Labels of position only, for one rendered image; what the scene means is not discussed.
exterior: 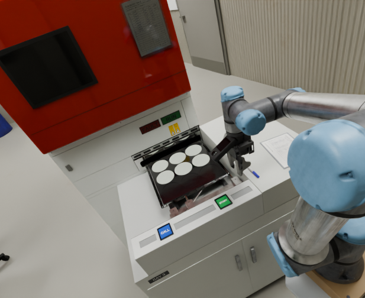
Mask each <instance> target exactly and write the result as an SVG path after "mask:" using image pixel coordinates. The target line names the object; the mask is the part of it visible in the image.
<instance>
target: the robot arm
mask: <svg viewBox="0 0 365 298"><path fill-rule="evenodd" d="M221 104H222V112H223V117H224V125H225V130H226V134H227V136H226V137H225V138H224V139H223V140H222V141H221V142H220V143H219V144H218V145H217V146H216V147H215V148H214V149H213V150H212V151H211V152H210V153H209V156H210V158H212V159H213V160H214V162H216V163H217V162H218V161H219V160H220V159H221V158H222V157H223V156H224V155H225V154H227V157H228V161H229V163H230V166H231V167H232V168H234V161H235V165H236V167H237V174H238V175H239V176H242V175H243V171H244V170H245V169H247V168H248V167H250V166H251V162H250V161H245V158H244V157H242V156H243V155H246V154H248V153H249V154H251V153H254V141H253V140H252V139H251V136H252V135H257V134H259V132H260V131H262V130H263V129H264V128H265V126H266V124H267V123H269V122H272V121H275V120H278V119H281V118H284V117H287V118H291V119H295V120H299V121H303V122H308V123H311V124H316V125H315V126H313V127H312V128H310V129H308V130H306V131H304V132H302V133H300V134H299V135H297V136H296V137H295V139H294V140H293V141H292V143H291V145H290V147H289V150H288V157H287V163H288V166H289V167H290V170H289V175H290V178H291V181H292V183H293V185H294V187H295V189H296V190H297V192H298V193H299V194H300V197H299V200H298V202H297V204H296V207H295V210H294V212H293V214H292V217H291V219H289V220H287V221H286V222H284V223H283V224H282V226H281V227H280V229H279V231H277V232H272V233H271V234H270V235H268V236H267V242H268V244H269V247H270V249H271V251H272V253H273V255H274V257H275V259H276V261H277V263H278V265H279V267H280V268H281V270H282V271H283V273H284V274H285V275H286V276H287V277H290V278H291V277H295V276H297V277H298V276H300V274H303V273H306V272H309V271H311V270H315V271H316V272H317V273H318V274H319V275H321V276H322V277H323V278H325V279H327V280H329V281H331V282H334V283H338V284H350V283H353V282H355V281H357V280H358V279H359V278H360V277H361V275H362V273H363V271H364V259H363V254H364V251H365V95H353V94H339V93H312V92H305V91H304V90H302V88H293V89H288V90H286V91H284V92H281V93H278V94H275V95H272V96H269V97H267V98H264V99H261V100H258V101H255V102H252V103H248V102H247V101H246V100H245V99H244V92H243V89H242V87H239V86H230V87H227V88H225V89H223V90H222V91H221ZM252 146H253V150H252Z"/></svg>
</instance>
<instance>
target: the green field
mask: <svg viewBox="0 0 365 298"><path fill-rule="evenodd" d="M179 117H180V113H179V111H177V112H175V113H173V114H171V115H169V116H166V117H164V118H162V119H161V120H162V122H163V124H166V123H168V122H170V121H172V120H175V119H177V118H179Z"/></svg>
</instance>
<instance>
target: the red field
mask: <svg viewBox="0 0 365 298"><path fill-rule="evenodd" d="M159 126H160V124H159V122H158V121H155V122H153V123H150V124H148V125H146V126H144V127H142V128H140V129H141V132H142V133H146V132H148V131H151V130H153V129H155V128H157V127H159Z"/></svg>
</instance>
